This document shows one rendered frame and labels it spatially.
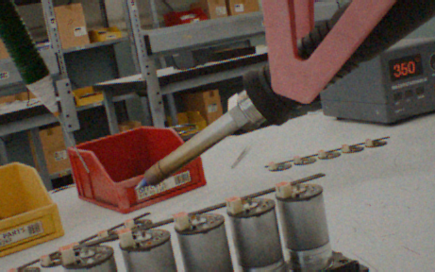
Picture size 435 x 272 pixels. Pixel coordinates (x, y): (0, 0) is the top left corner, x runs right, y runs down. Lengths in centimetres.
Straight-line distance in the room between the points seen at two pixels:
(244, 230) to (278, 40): 11
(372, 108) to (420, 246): 39
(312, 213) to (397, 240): 10
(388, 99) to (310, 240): 44
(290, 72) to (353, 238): 21
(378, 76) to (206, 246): 48
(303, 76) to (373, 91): 53
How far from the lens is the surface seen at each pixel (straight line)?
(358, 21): 19
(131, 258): 27
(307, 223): 30
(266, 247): 29
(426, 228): 40
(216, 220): 28
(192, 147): 24
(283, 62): 20
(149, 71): 282
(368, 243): 39
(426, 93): 76
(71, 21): 449
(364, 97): 75
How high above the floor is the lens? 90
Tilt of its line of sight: 10 degrees down
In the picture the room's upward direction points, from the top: 11 degrees counter-clockwise
